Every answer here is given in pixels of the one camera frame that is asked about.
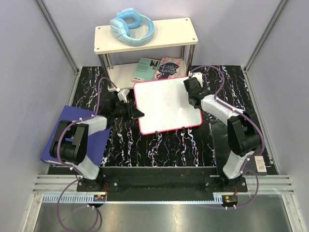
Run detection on teal book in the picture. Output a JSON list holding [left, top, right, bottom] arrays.
[[131, 57, 160, 83]]

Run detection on black slab with label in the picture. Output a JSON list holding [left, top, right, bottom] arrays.
[[211, 116, 262, 179]]

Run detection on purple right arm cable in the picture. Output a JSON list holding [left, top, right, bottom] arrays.
[[189, 65, 266, 210]]

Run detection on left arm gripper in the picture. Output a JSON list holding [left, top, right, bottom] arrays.
[[112, 100, 143, 121]]

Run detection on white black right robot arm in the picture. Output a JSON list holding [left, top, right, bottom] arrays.
[[183, 77, 265, 192]]

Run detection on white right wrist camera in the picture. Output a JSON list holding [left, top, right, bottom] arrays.
[[189, 72, 203, 86]]

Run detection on pink framed whiteboard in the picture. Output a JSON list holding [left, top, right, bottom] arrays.
[[133, 76, 202, 135]]

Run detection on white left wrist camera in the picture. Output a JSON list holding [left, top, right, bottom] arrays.
[[116, 88, 130, 103]]

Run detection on Little Women book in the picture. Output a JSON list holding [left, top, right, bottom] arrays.
[[154, 57, 183, 80]]

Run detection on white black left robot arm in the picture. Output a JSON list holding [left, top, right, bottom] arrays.
[[49, 99, 145, 191]]

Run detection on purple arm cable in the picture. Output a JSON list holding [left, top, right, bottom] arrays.
[[189, 65, 266, 210], [57, 77, 120, 232]]

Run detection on white two-tier shelf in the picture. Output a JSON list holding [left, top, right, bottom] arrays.
[[94, 17, 198, 89]]

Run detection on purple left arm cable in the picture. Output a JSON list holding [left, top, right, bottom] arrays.
[[57, 77, 120, 232]]

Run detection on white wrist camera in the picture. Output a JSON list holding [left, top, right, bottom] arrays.
[[116, 88, 130, 103], [189, 72, 203, 86]]

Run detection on blue folder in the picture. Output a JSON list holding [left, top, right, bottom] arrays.
[[41, 105, 111, 166]]

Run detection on light blue headphones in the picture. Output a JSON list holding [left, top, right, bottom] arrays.
[[110, 8, 155, 47]]

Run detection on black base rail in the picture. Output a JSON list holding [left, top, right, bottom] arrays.
[[77, 167, 248, 193]]

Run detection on grey cable duct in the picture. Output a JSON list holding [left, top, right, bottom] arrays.
[[42, 194, 107, 203]]

